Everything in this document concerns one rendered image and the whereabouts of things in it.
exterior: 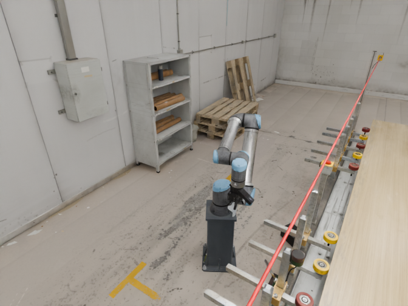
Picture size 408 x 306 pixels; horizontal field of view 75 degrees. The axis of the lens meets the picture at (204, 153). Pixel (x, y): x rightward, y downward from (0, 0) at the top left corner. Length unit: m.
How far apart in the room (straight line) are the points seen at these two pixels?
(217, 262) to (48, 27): 2.75
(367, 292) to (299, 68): 8.04
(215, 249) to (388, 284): 1.33
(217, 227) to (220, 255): 0.33
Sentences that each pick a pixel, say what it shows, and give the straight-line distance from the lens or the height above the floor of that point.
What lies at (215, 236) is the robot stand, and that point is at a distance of 2.39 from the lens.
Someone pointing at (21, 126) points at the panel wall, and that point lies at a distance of 3.15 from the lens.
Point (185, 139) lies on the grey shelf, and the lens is 4.59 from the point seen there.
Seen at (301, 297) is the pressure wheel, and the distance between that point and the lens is 1.51.
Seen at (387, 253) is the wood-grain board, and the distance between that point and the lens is 1.90.
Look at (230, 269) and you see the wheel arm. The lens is 1.59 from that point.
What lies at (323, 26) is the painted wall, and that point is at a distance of 8.96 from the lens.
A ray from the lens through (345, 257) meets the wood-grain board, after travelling 1.76.
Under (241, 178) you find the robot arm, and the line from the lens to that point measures 1.62.
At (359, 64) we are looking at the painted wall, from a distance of 8.92.
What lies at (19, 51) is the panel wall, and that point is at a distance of 3.08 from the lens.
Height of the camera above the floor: 2.10
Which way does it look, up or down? 28 degrees down
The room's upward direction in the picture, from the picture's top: straight up
